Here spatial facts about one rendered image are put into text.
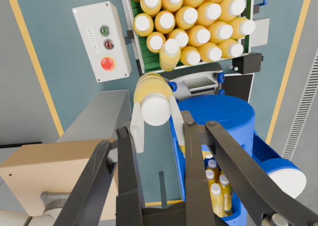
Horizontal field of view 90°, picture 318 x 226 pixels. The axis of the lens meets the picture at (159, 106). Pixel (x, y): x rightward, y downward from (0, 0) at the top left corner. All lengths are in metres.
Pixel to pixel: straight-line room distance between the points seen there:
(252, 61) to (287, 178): 0.66
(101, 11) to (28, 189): 0.70
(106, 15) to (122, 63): 0.13
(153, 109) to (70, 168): 0.56
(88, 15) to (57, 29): 1.27
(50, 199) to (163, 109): 0.70
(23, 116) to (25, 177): 1.47
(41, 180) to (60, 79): 1.22
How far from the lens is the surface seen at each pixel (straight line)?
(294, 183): 1.16
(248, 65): 0.70
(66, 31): 1.74
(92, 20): 0.51
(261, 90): 2.08
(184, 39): 0.52
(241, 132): 0.50
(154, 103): 0.20
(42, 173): 0.77
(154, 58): 0.69
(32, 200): 0.91
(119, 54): 0.50
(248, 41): 0.72
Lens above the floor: 1.59
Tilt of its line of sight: 66 degrees down
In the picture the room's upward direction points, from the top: 172 degrees clockwise
